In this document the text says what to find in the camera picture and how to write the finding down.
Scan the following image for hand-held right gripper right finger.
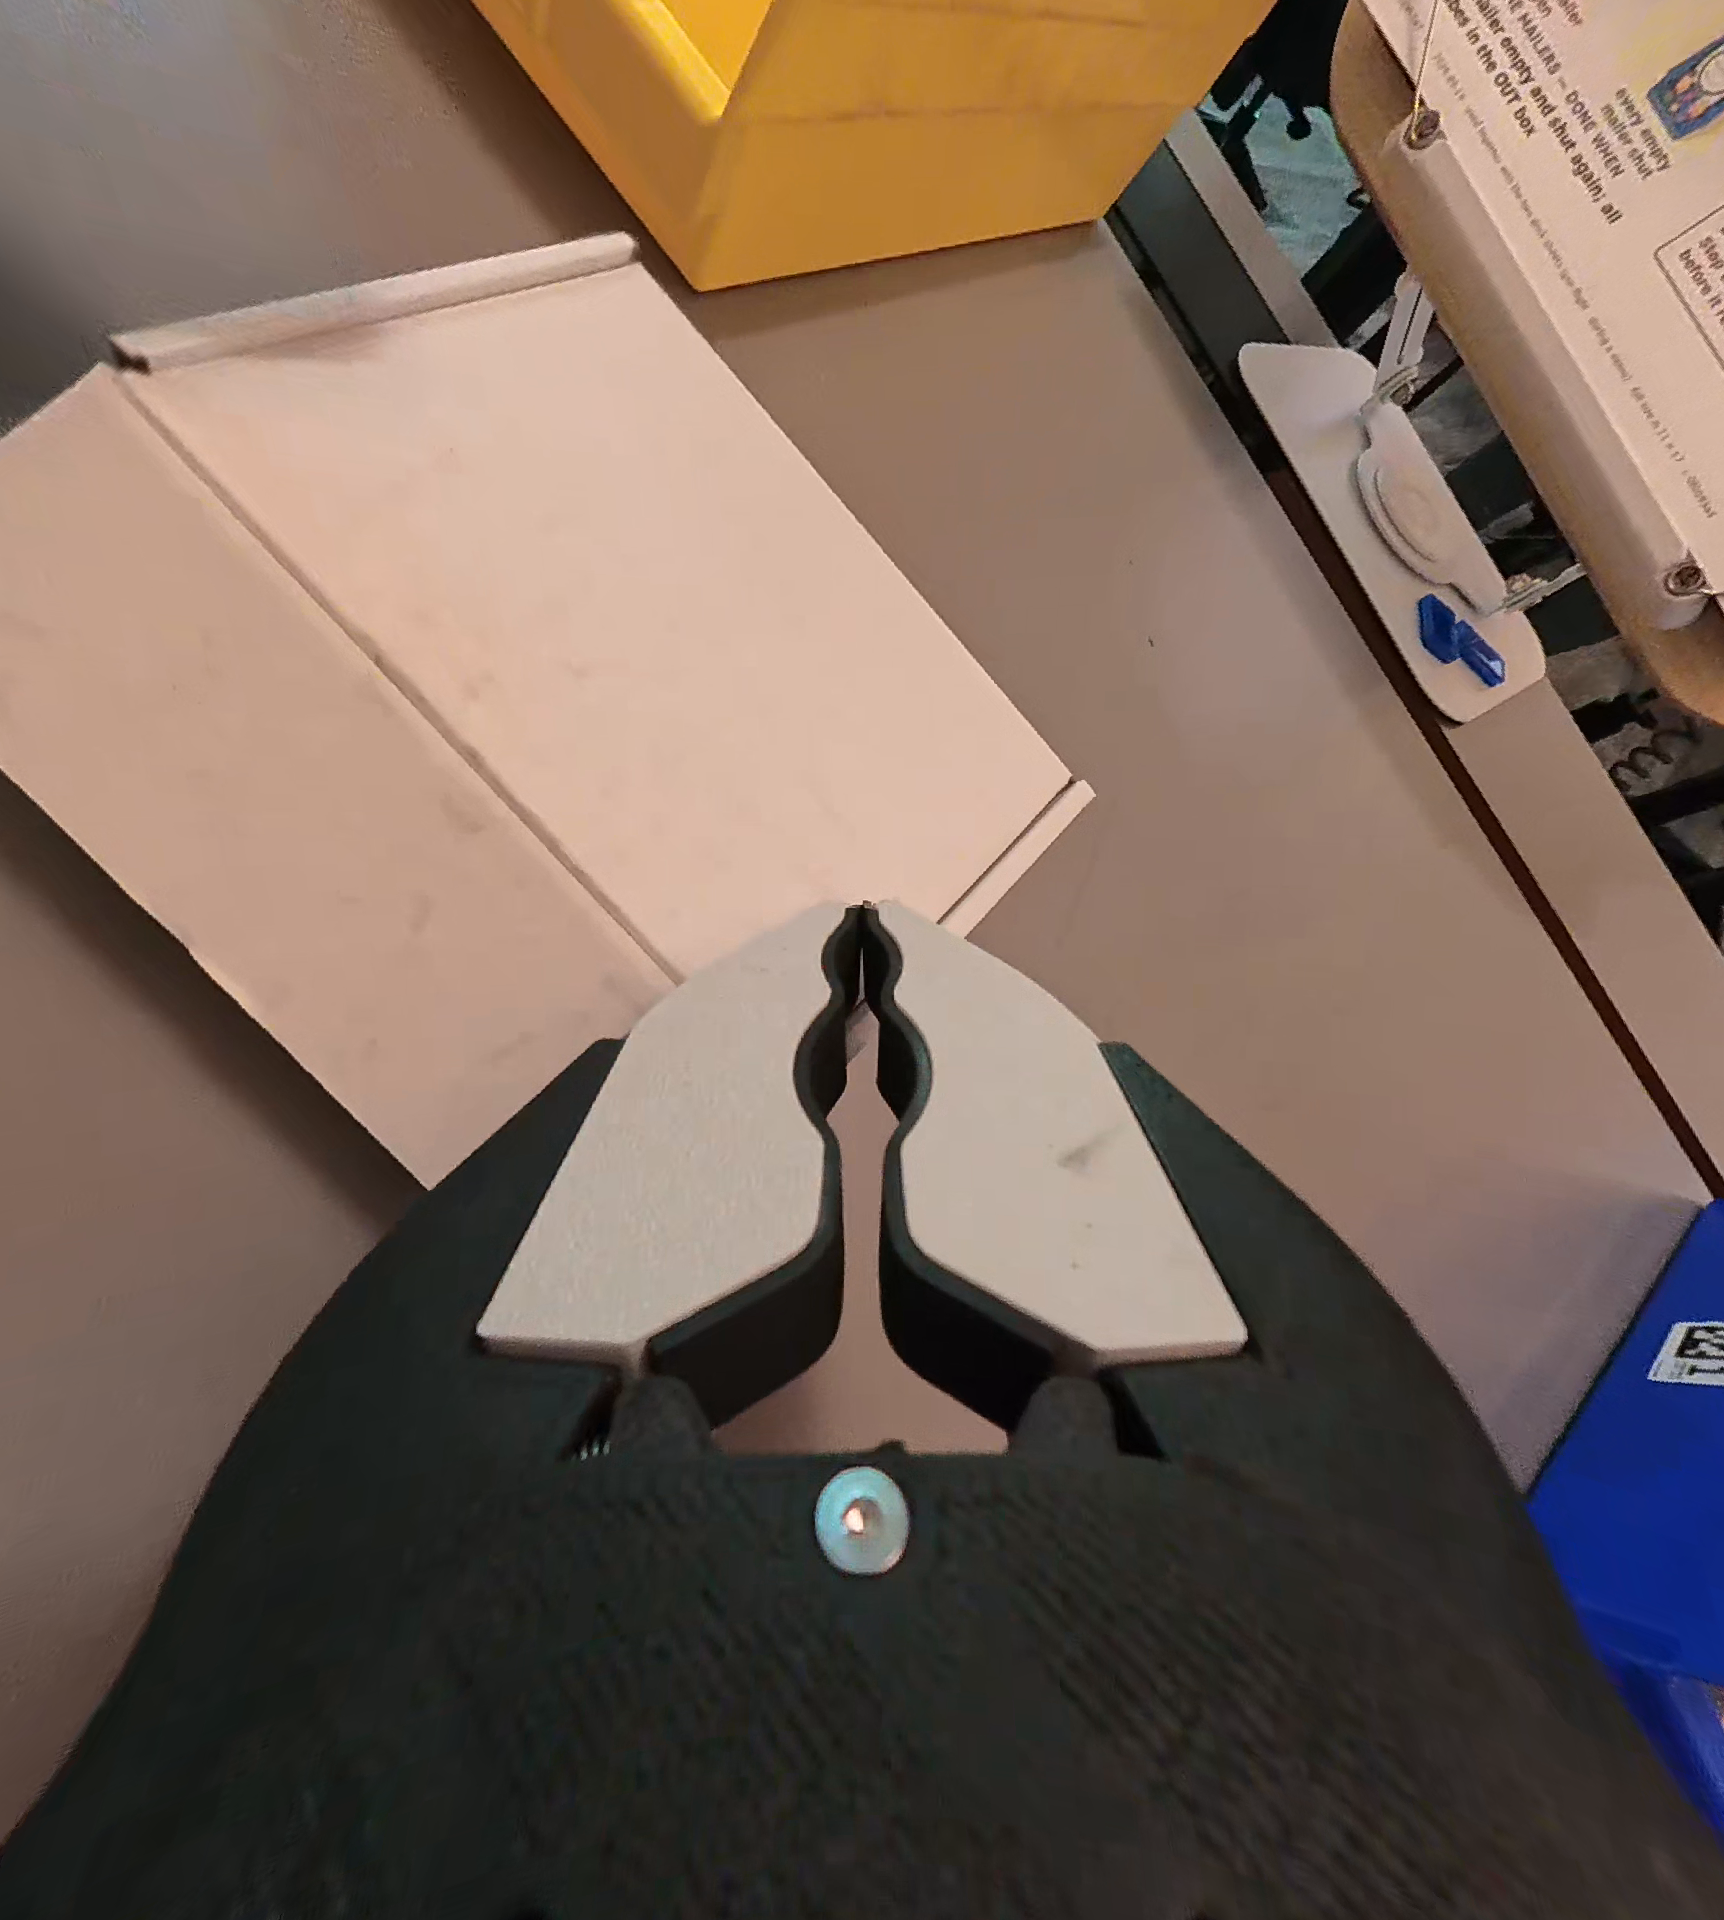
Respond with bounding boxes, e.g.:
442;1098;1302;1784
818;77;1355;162
863;900;1251;1428

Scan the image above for white cardboard mailer box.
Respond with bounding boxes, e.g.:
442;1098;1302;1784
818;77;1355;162
0;233;1097;1188

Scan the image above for blue plastic bin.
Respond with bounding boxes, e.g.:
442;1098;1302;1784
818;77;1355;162
1527;1193;1724;1920

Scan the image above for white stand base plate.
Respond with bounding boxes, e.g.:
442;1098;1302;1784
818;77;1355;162
1236;343;1551;727

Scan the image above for small blue clip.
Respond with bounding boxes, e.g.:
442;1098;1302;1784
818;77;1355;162
1417;594;1506;679

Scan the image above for yellow plastic bin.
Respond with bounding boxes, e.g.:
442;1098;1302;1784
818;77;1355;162
472;0;1277;292

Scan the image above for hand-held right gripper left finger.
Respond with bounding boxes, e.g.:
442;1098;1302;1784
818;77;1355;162
476;900;864;1420

